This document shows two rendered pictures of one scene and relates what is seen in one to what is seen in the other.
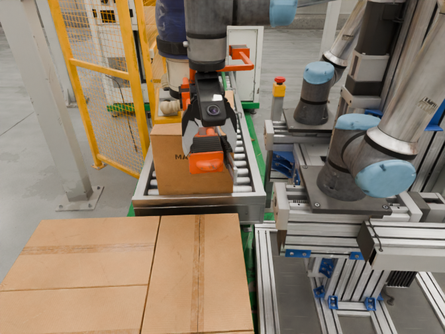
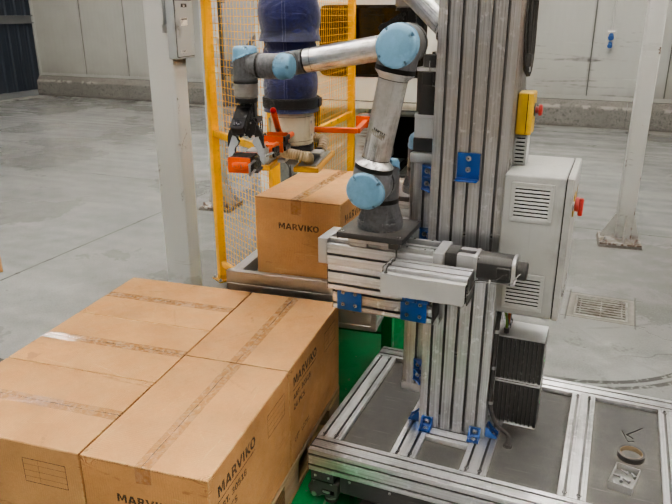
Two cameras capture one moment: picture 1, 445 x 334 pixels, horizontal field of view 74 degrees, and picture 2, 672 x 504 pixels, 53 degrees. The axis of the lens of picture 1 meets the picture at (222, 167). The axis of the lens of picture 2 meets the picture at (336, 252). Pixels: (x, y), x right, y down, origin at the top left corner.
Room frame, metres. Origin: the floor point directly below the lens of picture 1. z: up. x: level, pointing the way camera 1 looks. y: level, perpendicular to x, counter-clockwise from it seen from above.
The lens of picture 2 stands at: (-1.30, -0.95, 1.70)
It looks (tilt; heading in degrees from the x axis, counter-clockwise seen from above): 20 degrees down; 20
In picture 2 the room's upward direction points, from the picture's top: straight up
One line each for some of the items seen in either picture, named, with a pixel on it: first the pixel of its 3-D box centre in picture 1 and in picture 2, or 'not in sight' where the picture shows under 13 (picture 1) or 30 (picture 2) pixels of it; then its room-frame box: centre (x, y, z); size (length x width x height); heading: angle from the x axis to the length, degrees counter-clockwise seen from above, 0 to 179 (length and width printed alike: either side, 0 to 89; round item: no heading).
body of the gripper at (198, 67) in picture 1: (206, 88); (247, 116); (0.60, 0.03, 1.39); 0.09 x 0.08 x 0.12; 9
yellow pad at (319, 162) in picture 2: not in sight; (315, 157); (1.18, 0.04, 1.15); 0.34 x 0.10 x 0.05; 9
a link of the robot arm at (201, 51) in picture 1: (204, 48); (245, 90); (0.59, 0.03, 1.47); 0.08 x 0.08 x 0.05
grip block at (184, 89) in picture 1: (194, 96); (274, 142); (0.92, 0.09, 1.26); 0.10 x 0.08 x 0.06; 99
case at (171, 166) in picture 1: (198, 140); (323, 225); (1.53, 0.14, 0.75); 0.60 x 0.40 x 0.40; 179
